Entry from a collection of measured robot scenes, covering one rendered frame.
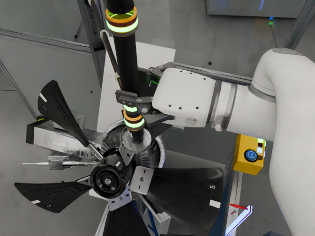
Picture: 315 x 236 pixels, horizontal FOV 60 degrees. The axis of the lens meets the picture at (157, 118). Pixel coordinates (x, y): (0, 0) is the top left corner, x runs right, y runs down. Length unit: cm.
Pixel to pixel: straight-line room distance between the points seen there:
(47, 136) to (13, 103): 177
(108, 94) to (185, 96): 66
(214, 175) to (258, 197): 138
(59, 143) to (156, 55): 50
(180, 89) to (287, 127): 20
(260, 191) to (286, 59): 191
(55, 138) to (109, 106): 24
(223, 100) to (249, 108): 4
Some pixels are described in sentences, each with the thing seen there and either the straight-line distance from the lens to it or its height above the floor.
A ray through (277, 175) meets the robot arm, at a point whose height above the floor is 173.
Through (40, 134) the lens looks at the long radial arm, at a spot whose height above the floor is 113.
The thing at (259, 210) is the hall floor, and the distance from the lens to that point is 224.
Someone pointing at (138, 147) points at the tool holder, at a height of 145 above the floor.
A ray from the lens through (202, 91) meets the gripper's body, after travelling 48.
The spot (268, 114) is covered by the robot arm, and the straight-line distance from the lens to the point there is 46.
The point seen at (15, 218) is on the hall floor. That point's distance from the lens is 233.
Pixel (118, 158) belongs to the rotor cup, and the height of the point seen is 123.
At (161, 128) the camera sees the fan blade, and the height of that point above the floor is 138.
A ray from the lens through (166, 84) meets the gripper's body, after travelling 49.
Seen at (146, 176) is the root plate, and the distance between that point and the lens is 92.
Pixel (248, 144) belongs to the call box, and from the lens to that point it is 116.
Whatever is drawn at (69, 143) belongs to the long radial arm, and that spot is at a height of 112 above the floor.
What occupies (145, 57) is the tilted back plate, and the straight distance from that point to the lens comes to 104.
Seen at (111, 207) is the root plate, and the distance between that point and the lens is 97.
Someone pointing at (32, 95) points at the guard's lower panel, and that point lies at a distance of 234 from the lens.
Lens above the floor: 204
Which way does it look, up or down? 56 degrees down
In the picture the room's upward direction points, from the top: straight up
